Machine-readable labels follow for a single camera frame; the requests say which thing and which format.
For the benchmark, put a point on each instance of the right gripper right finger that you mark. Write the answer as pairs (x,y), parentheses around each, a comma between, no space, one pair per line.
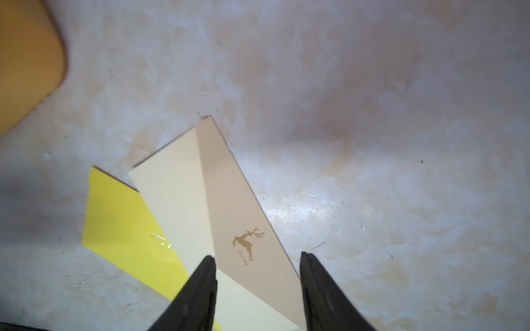
(326,307)

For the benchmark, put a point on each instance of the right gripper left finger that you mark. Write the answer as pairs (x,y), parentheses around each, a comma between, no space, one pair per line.
(193,309)

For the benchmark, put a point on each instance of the yellow envelope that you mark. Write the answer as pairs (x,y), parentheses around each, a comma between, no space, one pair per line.
(120,228)

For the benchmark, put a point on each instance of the beige envelope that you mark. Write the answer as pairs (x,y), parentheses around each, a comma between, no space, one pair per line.
(204,205)

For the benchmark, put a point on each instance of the yellow plastic storage box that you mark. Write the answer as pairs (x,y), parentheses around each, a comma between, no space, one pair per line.
(33,59)

